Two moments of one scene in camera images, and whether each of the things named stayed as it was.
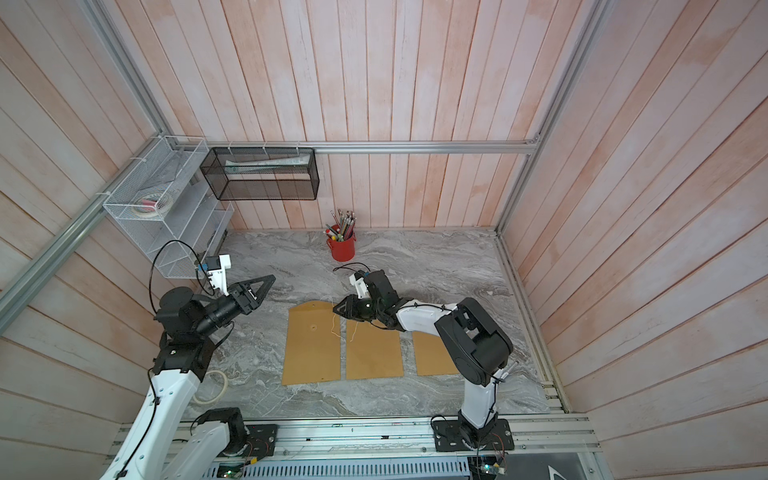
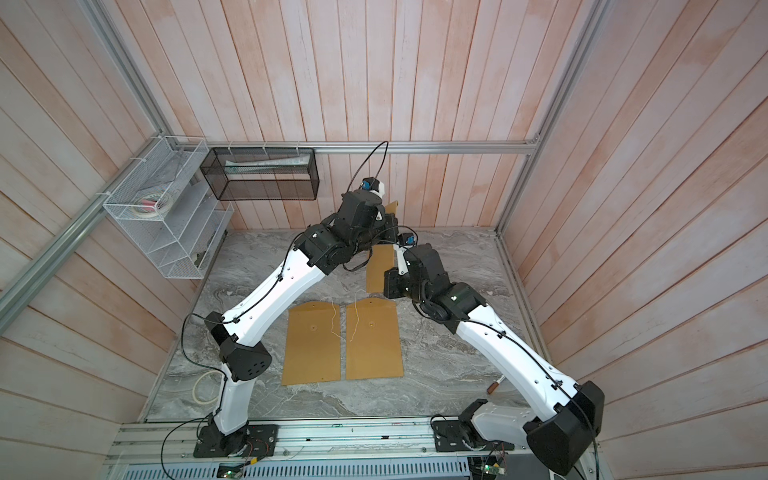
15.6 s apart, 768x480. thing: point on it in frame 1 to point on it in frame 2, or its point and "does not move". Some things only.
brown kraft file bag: x=312 y=350 does not move
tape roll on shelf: x=152 y=205 does not move
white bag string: x=333 y=321 does not move
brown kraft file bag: x=372 y=351 does not move
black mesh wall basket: x=262 y=173 does not move
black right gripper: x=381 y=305 to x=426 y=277
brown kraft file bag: x=431 y=355 to x=379 y=259
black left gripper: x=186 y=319 to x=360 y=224
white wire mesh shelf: x=162 y=205 does not move
